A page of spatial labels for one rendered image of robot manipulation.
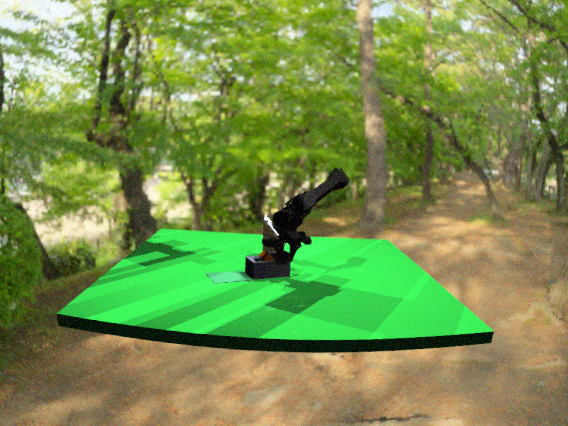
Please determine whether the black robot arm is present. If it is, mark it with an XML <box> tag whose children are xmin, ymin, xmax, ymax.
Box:
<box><xmin>271</xmin><ymin>168</ymin><xmax>350</xmax><ymax>245</ymax></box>

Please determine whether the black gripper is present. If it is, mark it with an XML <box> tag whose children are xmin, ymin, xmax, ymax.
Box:
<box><xmin>262</xmin><ymin>223</ymin><xmax>312</xmax><ymax>263</ymax></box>

